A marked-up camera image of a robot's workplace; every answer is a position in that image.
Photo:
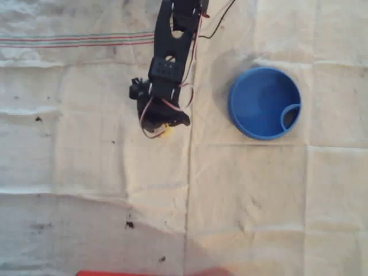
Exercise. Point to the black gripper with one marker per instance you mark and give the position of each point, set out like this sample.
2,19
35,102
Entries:
176,119

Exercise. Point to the small yellow block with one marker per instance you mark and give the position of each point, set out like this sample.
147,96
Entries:
167,131

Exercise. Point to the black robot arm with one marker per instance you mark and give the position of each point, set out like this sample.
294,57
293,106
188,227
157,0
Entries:
169,46

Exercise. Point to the blue round bowl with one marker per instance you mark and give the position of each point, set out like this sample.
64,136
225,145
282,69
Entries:
258,109

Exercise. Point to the white cloth with striped border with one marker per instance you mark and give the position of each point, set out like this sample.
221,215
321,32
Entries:
115,178

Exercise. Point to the red plastic object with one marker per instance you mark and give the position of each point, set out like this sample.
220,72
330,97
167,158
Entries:
129,273

